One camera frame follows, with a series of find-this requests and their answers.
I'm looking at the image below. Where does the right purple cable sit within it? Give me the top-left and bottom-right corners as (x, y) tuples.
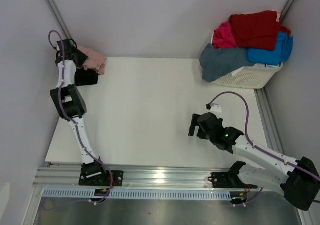
(205, 91), (320, 207)

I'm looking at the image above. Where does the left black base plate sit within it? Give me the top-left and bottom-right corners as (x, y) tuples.
(78, 170), (124, 187)

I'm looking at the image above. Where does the bright blue t shirt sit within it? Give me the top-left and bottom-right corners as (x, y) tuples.
(245, 31), (294, 66)

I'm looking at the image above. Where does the pink t shirt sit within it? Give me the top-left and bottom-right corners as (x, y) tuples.
(77, 45), (108, 75)

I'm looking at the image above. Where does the dark red t shirt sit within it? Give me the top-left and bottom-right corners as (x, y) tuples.
(229, 10), (291, 51)

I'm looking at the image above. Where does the purple cable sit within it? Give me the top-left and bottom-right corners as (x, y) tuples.
(205, 91), (320, 207)
(47, 29), (115, 206)

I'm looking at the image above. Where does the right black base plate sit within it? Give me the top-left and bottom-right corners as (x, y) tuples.
(207, 172), (252, 189)

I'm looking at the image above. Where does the folded black t shirt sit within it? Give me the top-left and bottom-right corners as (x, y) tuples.
(75, 69), (99, 87)

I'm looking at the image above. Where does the white t shirt in basket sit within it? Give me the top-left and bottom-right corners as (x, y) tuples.
(254, 62), (284, 69)

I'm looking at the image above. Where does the grey blue t shirt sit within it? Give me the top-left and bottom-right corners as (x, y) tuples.
(199, 43), (255, 83)

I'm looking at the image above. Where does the white laundry basket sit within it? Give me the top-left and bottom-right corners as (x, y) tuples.
(212, 63), (284, 89)

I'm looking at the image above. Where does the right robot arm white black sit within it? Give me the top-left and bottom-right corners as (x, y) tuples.
(188, 112), (320, 211)

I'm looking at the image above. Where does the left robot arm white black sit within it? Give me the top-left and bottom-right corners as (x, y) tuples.
(50, 39), (108, 186)

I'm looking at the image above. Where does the magenta t shirt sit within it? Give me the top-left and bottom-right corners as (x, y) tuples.
(211, 22), (240, 49)

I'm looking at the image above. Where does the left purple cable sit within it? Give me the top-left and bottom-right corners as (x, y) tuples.
(47, 29), (115, 206)

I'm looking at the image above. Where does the white slotted cable duct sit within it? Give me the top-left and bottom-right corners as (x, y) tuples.
(42, 188), (232, 201)

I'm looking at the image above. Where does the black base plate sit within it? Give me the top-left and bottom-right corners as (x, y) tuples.
(78, 170), (124, 187)
(207, 172), (252, 189)

